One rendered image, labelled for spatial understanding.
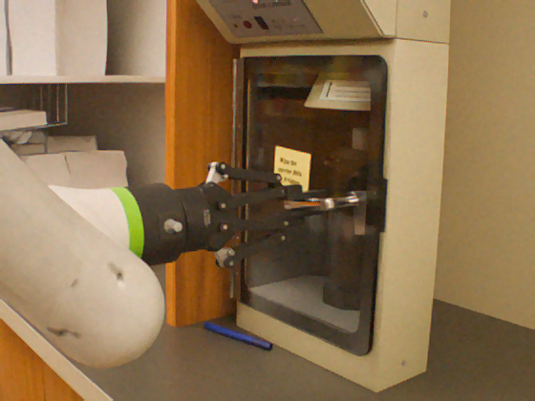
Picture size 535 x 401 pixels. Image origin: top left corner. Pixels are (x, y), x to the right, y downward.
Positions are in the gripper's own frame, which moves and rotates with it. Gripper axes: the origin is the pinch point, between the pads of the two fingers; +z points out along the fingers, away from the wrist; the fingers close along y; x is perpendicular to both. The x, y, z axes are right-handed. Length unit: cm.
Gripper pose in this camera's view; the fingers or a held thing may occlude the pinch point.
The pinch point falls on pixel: (301, 203)
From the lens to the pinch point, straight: 88.5
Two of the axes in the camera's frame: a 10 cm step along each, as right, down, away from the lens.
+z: 7.8, -1.0, 6.2
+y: -0.8, -9.9, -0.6
